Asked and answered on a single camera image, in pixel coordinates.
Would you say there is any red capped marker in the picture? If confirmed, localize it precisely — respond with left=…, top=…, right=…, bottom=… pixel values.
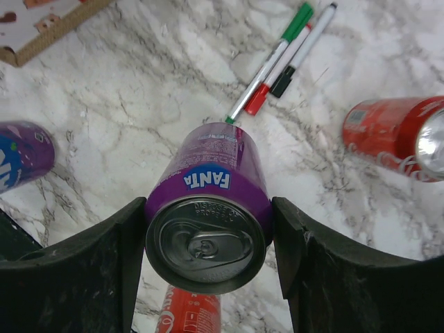
left=244, top=23, right=311, bottom=116

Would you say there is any red cola can back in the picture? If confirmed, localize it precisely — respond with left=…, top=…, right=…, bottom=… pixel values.
left=342, top=96, right=443, bottom=182

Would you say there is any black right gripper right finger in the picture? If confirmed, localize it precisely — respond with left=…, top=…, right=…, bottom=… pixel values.
left=272, top=197, right=443, bottom=332

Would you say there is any purple Fanta can front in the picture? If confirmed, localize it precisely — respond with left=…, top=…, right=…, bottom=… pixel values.
left=1, top=121, right=56, bottom=193

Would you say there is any black capped marker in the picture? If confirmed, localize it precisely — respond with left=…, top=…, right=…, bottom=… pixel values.
left=270, top=2, right=338, bottom=98

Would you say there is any red cola can front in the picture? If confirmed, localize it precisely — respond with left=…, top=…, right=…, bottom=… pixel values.
left=155, top=285, right=221, bottom=333

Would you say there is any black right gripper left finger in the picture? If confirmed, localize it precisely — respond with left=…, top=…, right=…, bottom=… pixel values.
left=1, top=197, right=146, bottom=332

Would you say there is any green capped marker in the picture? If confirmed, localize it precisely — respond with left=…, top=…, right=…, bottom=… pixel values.
left=225, top=2, right=314, bottom=124

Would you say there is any red cola can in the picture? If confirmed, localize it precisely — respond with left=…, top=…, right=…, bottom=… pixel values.
left=155, top=285, right=221, bottom=333
left=342, top=96, right=443, bottom=182

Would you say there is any purple fanta can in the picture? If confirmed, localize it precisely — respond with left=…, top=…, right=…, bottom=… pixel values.
left=145, top=122, right=273, bottom=295
left=1, top=121, right=56, bottom=193

